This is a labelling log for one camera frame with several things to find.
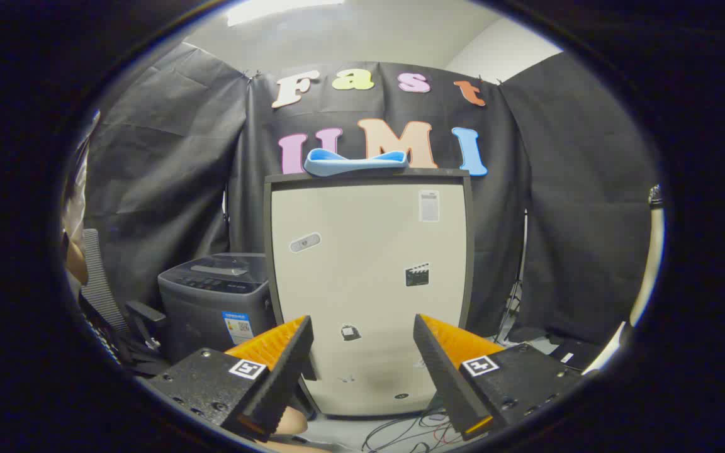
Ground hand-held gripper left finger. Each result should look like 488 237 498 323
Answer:
138 315 315 443

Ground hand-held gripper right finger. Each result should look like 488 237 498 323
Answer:
413 313 587 441

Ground grey washing machine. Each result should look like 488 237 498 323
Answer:
158 253 275 364

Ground light blue shirt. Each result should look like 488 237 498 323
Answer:
303 148 410 177

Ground black backdrop stand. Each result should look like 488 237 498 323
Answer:
495 211 530 344

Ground black box with white label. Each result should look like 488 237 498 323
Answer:
548 338 604 372

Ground grey office chair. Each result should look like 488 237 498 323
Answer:
79 228 171 378

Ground black backdrop cloth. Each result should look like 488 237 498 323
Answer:
82 43 660 345

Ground white curved bar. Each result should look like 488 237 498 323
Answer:
628 184 665 329

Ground tangled black floor cables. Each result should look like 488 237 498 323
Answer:
361 406 464 452

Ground beige cabinet with dark frame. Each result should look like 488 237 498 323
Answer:
264 168 475 419

